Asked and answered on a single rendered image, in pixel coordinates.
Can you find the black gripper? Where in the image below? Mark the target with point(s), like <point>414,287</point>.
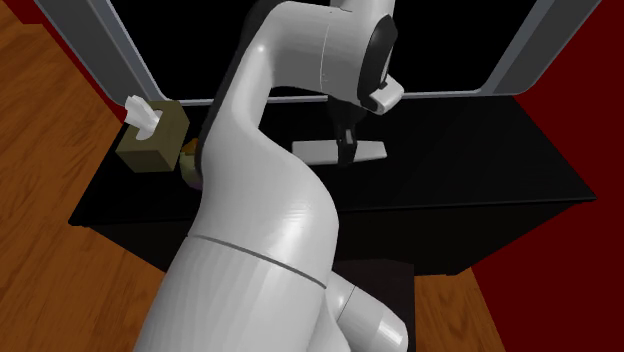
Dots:
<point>345,116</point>

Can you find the olive brown tissue box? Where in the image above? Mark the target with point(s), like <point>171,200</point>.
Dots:
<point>163,146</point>

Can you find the small olive orange purple object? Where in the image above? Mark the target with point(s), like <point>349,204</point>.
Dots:
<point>187,163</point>

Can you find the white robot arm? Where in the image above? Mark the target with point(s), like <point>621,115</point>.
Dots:
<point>263,204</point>

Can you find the black television cabinet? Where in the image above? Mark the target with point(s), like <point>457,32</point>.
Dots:
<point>468,161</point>

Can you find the grey framed television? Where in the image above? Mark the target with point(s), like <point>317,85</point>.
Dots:
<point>122,53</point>

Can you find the white tissue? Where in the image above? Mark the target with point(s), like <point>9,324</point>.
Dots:
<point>136,111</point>

